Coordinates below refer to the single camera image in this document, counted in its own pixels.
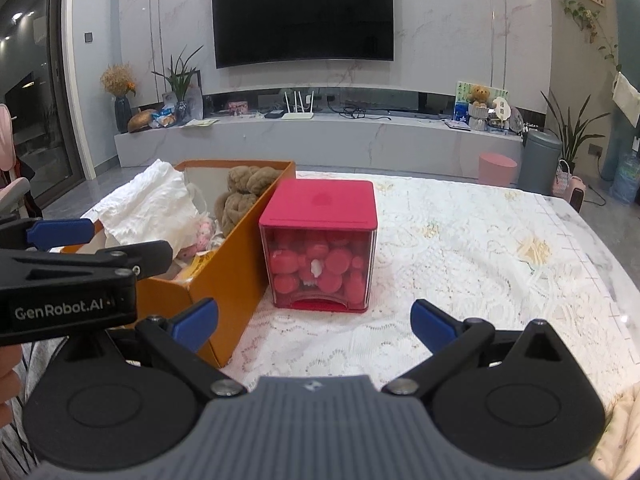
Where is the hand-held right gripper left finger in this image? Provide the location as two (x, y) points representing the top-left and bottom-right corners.
(60, 297), (248, 398)

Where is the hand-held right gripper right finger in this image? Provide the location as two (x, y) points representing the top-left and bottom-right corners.
(381, 298), (576, 396)

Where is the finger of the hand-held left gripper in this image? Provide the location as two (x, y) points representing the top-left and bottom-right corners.
(0, 240), (173, 286)
(0, 217), (96, 252)

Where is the white cloth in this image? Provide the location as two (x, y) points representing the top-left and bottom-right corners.
(80, 158), (206, 248)

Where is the yellow pink snack packet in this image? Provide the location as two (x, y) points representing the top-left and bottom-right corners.
(175, 252), (221, 282)

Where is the pink item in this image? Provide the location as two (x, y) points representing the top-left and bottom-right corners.
(177, 215), (217, 261)

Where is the orange cardboard box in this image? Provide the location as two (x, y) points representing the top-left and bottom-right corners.
(60, 160), (297, 370)

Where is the brown plush bear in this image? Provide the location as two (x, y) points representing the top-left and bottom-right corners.
(214, 165), (283, 236)

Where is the person's left hand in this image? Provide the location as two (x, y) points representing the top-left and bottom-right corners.
(0, 344), (25, 428)

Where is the pink chair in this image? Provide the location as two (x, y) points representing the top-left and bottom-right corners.
(0, 104), (31, 216)

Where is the golden gourd ornament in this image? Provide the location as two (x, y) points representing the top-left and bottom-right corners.
(127, 109), (158, 133)

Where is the vase of dried flowers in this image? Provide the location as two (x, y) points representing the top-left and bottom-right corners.
(100, 62), (137, 133)

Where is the grey checked cloth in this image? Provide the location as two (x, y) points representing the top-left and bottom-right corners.
(0, 340), (56, 480)

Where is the pink box of red balls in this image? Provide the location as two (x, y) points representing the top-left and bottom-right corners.
(258, 178), (378, 313)

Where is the pink round stool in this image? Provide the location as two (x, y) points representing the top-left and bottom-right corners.
(477, 152), (518, 187)

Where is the green plant in glass vase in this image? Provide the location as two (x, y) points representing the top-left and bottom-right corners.
(152, 45), (205, 123)

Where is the small woven basket bag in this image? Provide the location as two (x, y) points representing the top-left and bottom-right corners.
(552, 159), (573, 196)

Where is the grey trash bin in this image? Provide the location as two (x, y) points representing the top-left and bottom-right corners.
(517, 129), (563, 196)

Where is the pink small appliance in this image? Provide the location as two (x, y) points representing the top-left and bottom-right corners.
(567, 175), (587, 206)

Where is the white router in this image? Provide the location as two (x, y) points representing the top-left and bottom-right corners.
(281, 90), (316, 121)

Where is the cream quilted blanket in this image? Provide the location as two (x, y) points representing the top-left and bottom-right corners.
(592, 390), (640, 480)

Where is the green picture board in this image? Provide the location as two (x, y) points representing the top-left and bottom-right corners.
(454, 80), (510, 121)

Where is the long-leaved potted plant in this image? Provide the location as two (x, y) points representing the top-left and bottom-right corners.
(540, 89), (608, 171)

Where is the blue water jug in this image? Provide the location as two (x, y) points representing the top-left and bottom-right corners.
(611, 151), (640, 204)

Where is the white hanging towel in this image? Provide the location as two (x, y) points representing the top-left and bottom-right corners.
(612, 72), (640, 128)

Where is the hanging vine plant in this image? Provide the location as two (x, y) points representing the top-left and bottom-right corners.
(560, 0), (623, 73)

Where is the black wall television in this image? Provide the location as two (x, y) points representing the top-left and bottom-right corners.
(211, 0), (396, 70)

